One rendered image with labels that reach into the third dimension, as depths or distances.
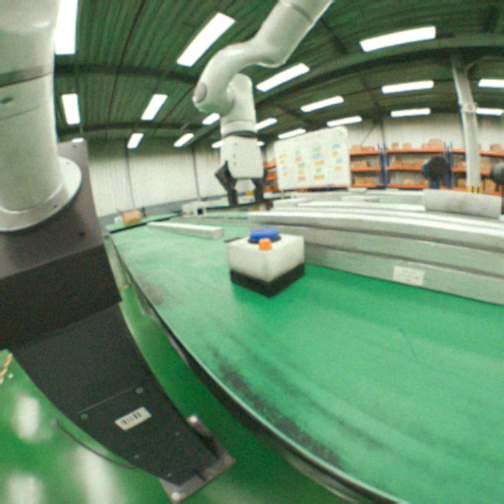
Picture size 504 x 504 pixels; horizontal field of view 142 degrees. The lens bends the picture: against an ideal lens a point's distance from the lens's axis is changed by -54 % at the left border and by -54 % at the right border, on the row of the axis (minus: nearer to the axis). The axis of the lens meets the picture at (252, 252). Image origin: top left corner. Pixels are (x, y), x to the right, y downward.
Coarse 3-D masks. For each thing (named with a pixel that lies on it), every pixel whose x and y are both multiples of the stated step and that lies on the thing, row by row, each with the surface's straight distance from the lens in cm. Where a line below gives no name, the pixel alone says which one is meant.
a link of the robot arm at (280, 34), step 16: (272, 16) 52; (288, 16) 51; (304, 16) 52; (272, 32) 50; (288, 32) 50; (304, 32) 53; (240, 48) 46; (256, 48) 46; (272, 48) 48; (288, 48) 50; (208, 64) 47; (224, 64) 43; (240, 64) 43; (272, 64) 50; (208, 80) 44; (224, 80) 43; (208, 96) 43; (224, 96) 44; (208, 112) 46; (224, 112) 47
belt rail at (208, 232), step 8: (152, 224) 131; (160, 224) 114; (168, 224) 104; (176, 224) 95; (176, 232) 88; (184, 232) 79; (192, 232) 72; (200, 232) 67; (208, 232) 61; (216, 232) 59
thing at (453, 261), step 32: (256, 224) 38; (288, 224) 34; (320, 224) 30; (352, 224) 28; (384, 224) 27; (416, 224) 26; (448, 224) 28; (480, 224) 35; (320, 256) 31; (352, 256) 29; (384, 256) 29; (416, 256) 27; (448, 256) 28; (480, 256) 28; (448, 288) 29; (480, 288) 30
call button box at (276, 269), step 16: (240, 240) 27; (272, 240) 24; (288, 240) 25; (240, 256) 24; (256, 256) 22; (272, 256) 21; (288, 256) 24; (240, 272) 26; (256, 272) 23; (272, 272) 22; (288, 272) 25; (304, 272) 28; (256, 288) 24; (272, 288) 23
